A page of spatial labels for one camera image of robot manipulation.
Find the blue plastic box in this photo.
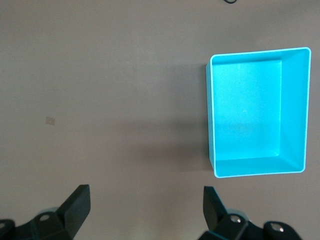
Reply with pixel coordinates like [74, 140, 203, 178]
[205, 46, 313, 179]

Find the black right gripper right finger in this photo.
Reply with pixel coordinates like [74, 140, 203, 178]
[199, 185, 301, 240]

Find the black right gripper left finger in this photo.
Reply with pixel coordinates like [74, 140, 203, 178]
[0, 184, 91, 240]

